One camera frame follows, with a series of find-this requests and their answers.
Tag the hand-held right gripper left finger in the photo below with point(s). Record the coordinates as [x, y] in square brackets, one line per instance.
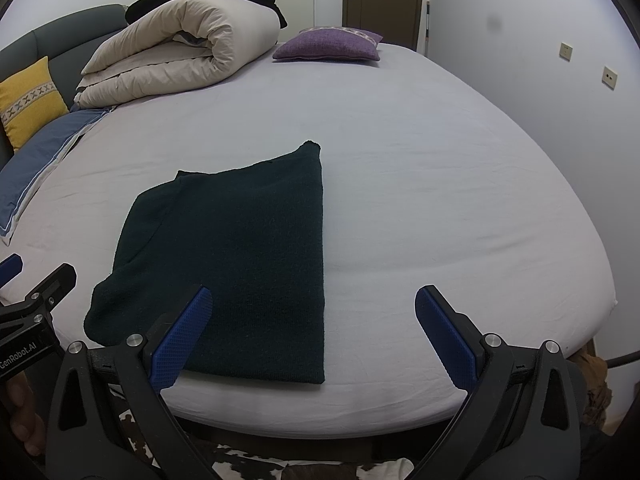
[180, 335]

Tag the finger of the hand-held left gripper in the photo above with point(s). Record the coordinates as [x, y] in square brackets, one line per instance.
[57, 282]
[10, 270]

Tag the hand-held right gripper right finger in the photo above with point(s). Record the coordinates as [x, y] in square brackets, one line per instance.
[447, 335]

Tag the dark green knit sweater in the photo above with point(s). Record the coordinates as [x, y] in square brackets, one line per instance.
[240, 240]

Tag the person's left hand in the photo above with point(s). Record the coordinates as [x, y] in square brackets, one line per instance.
[27, 420]

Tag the blue pillow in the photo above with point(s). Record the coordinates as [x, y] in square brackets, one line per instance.
[35, 160]

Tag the cowhide rug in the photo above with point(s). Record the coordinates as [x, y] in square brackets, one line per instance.
[240, 465]

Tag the brown cloth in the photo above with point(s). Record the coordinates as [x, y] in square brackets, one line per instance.
[595, 385]

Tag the yellow patterned pillow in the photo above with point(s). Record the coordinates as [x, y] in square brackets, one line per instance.
[25, 105]

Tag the bed with white sheet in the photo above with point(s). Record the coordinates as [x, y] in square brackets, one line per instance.
[425, 160]

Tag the grey padded headboard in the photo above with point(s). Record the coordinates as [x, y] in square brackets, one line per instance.
[70, 35]

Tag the beige rolled duvet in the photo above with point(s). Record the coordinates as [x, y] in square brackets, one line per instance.
[165, 60]

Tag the purple pillow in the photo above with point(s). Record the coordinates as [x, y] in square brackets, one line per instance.
[325, 42]

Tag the beige wall socket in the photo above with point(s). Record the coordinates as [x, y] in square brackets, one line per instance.
[609, 77]
[566, 51]

